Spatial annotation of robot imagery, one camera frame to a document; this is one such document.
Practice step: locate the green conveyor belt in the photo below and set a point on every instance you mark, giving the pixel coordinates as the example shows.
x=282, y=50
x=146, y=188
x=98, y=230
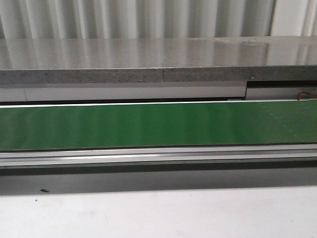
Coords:
x=61, y=127

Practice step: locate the white pleated curtain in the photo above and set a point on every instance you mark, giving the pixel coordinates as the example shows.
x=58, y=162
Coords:
x=155, y=19

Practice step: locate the aluminium conveyor front rail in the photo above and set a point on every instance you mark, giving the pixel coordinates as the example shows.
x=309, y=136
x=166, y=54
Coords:
x=165, y=154

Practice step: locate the white conveyor rear rail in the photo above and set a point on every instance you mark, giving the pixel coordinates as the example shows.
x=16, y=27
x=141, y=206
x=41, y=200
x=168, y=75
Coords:
x=148, y=103

